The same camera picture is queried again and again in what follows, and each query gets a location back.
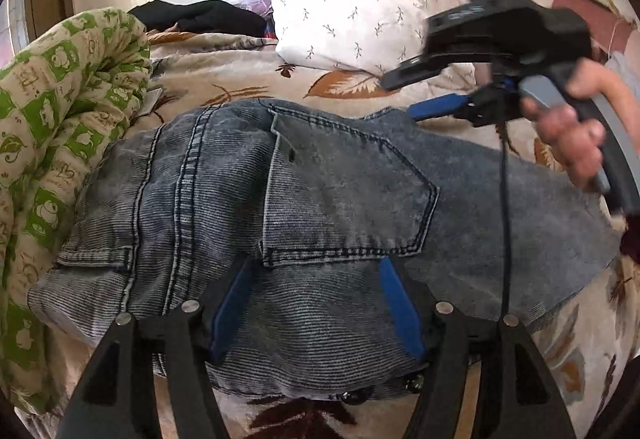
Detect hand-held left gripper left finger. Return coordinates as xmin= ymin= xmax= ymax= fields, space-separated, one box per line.
xmin=55 ymin=256 xmax=258 ymax=439

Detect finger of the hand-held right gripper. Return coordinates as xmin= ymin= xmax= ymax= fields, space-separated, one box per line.
xmin=407 ymin=91 xmax=481 ymax=124
xmin=382 ymin=53 xmax=453 ymax=92

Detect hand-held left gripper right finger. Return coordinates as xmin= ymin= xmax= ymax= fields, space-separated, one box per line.
xmin=377 ymin=258 xmax=583 ymax=439

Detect grey-blue denim pants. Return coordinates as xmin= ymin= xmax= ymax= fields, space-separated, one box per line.
xmin=27 ymin=98 xmax=626 ymax=402

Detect person's right hand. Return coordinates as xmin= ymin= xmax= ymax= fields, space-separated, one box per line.
xmin=520 ymin=56 xmax=640 ymax=190

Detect white leaf-sprig pillow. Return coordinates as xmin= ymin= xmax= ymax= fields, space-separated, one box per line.
xmin=274 ymin=0 xmax=471 ymax=80

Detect purple printed cloth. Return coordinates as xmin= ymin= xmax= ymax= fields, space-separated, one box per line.
xmin=234 ymin=0 xmax=279 ymax=40

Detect leaf print bed sheet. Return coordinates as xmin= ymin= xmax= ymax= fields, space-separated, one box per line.
xmin=30 ymin=29 xmax=640 ymax=439

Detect pink pillow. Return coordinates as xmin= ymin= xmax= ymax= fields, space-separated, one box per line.
xmin=551 ymin=0 xmax=640 ymax=56

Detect black garment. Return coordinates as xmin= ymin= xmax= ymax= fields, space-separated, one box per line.
xmin=127 ymin=0 xmax=268 ymax=40

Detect green printed quilt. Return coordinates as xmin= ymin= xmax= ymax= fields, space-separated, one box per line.
xmin=0 ymin=8 xmax=153 ymax=416

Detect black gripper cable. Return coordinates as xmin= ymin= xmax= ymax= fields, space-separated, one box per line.
xmin=496 ymin=116 xmax=517 ymax=321

